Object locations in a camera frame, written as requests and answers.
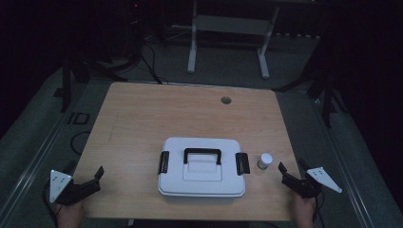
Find person's right hand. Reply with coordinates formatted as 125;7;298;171
292;194;317;228

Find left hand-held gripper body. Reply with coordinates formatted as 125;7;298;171
49;169;103;206

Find small jar with white cap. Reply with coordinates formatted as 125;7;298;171
257;152;274;171

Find black stand legs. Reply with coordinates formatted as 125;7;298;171
275;63;338;128
60;47;128;114

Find white box with black handle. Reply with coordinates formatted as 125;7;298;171
157;136;251;199

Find white metal stand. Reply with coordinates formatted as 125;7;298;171
186;0;280;81

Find black floor cable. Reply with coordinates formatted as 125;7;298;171
138;39;169;86

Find person's left hand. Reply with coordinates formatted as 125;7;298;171
55;200;86;228

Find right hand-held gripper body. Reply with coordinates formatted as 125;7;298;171
281;166;343;200

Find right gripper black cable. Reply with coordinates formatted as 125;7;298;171
313;189;328;228

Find black rectangular floor bracket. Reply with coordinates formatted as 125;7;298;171
67;111;91;126

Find black looped cable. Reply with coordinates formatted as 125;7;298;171
69;130;92;157

